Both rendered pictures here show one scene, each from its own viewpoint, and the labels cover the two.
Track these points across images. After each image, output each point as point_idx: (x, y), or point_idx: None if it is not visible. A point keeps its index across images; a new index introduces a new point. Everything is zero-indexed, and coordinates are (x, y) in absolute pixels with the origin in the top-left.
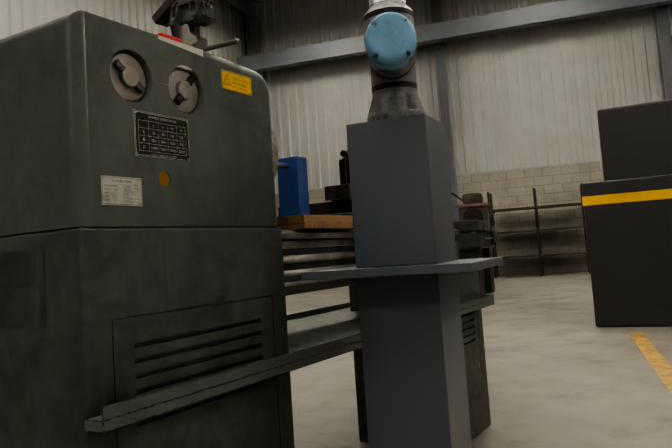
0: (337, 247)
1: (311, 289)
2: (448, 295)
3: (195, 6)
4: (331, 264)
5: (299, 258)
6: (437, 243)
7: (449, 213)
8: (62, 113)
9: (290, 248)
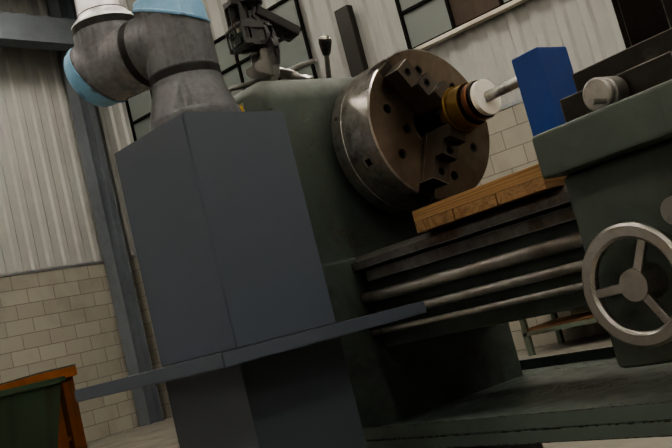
0: (549, 230)
1: (494, 321)
2: (203, 413)
3: (228, 46)
4: (537, 268)
5: (431, 280)
6: (162, 336)
7: (203, 271)
8: None
9: (437, 261)
